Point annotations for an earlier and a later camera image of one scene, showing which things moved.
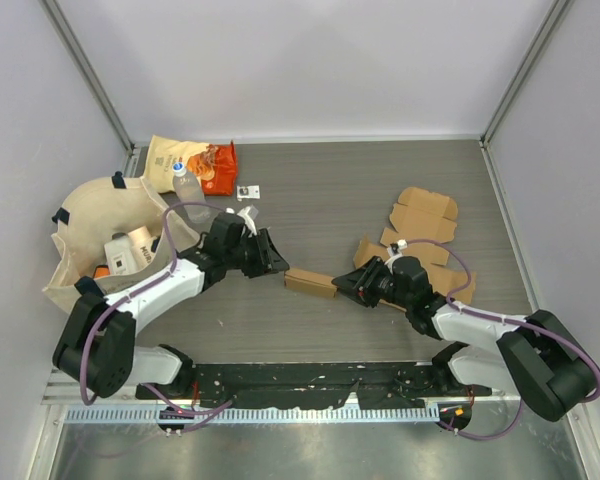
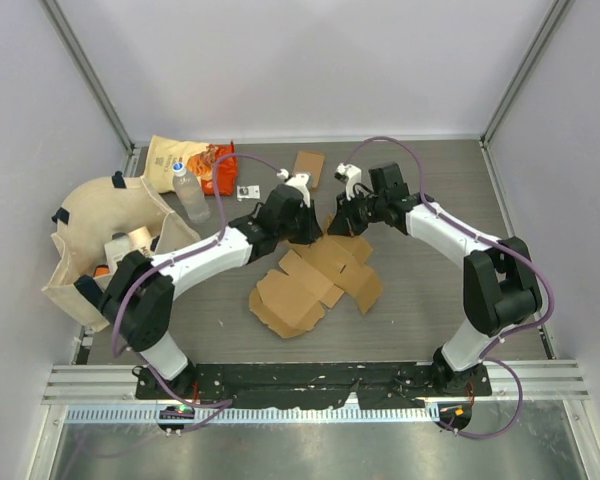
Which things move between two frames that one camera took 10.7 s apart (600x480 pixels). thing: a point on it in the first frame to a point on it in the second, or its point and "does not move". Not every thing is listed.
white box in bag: [120, 254] does not move
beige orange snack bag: [214, 164] does not move
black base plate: [340, 385] does not move
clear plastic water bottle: [190, 189] does not move
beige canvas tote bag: [92, 211] does not move
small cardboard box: [309, 281] to [309, 162]
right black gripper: [363, 280] to [344, 222]
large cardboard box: [425, 223] to [290, 301]
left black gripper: [267, 257] to [312, 231]
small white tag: [252, 191] does not move
